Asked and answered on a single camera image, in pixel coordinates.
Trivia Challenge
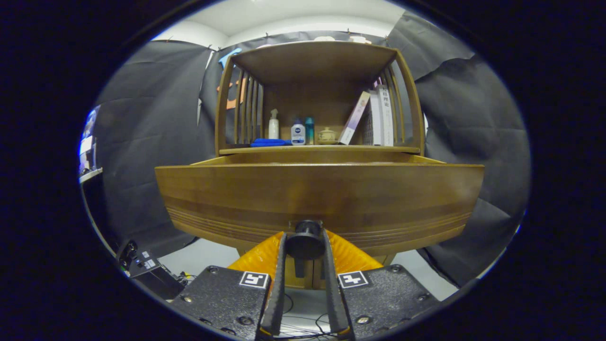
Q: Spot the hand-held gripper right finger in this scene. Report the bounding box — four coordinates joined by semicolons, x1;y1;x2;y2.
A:
322;229;442;341

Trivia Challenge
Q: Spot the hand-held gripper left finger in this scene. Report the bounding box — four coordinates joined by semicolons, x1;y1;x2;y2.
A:
169;231;288;341

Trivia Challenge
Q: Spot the black drawer knob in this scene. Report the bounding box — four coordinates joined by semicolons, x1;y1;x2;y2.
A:
285;219;326;260

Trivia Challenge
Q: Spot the wooden drawer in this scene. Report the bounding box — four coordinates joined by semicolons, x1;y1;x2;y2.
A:
155;153;485;257

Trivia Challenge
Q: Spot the wooden cabinet door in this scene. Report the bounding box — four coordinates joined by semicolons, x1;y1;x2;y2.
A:
312;258;328;289
284;258;314;290

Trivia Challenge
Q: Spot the wooden countertop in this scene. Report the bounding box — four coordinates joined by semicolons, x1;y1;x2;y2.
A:
219;140;421;156

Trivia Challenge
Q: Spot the wooden cabinet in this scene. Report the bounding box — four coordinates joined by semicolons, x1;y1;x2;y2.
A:
214;40;426;290

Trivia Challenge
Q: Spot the black electronics box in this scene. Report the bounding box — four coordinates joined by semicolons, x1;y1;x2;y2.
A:
116;239;186;300

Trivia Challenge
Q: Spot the blue folded cloth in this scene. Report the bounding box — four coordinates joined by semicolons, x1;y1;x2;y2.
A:
250;138;293;148

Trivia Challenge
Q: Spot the purple and white book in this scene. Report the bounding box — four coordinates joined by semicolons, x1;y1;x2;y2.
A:
338;91;371;145

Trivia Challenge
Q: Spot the thin white book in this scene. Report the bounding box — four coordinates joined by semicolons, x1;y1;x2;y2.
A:
369;90;383;146

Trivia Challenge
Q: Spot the thick white book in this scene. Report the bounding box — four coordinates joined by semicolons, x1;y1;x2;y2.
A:
377;84;395;146

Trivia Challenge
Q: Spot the tangle of black cables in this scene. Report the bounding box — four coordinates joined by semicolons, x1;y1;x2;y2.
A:
282;294;338;340

